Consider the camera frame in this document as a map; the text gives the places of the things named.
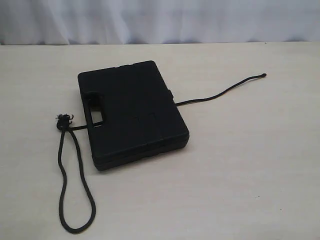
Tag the black plastic carry case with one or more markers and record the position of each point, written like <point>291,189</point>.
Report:
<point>130,114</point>

